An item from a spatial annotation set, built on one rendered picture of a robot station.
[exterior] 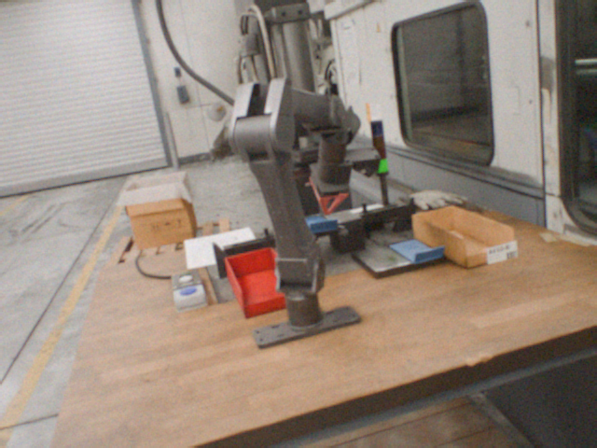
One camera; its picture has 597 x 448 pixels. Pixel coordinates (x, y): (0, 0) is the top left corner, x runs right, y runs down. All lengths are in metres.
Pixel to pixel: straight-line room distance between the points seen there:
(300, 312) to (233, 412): 0.24
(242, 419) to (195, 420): 0.07
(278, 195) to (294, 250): 0.11
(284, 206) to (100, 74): 9.72
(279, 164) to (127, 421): 0.46
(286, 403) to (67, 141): 10.01
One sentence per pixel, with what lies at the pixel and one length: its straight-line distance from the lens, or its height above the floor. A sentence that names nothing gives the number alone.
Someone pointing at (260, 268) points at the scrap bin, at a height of 0.91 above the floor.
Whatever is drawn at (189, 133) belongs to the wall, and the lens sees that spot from 10.58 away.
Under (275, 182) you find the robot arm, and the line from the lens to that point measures 0.93.
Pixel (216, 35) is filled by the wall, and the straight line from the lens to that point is 10.60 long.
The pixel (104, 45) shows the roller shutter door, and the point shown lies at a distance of 10.59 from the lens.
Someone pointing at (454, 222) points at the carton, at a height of 0.93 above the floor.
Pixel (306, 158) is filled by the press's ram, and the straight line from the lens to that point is 1.34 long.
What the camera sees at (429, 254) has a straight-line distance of 1.26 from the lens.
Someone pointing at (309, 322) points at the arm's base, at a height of 0.93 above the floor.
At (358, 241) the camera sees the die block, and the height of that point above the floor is 0.93.
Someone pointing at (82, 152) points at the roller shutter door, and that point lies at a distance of 10.71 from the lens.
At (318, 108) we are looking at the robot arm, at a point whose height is 1.29.
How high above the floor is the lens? 1.37
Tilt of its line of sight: 15 degrees down
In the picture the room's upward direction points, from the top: 9 degrees counter-clockwise
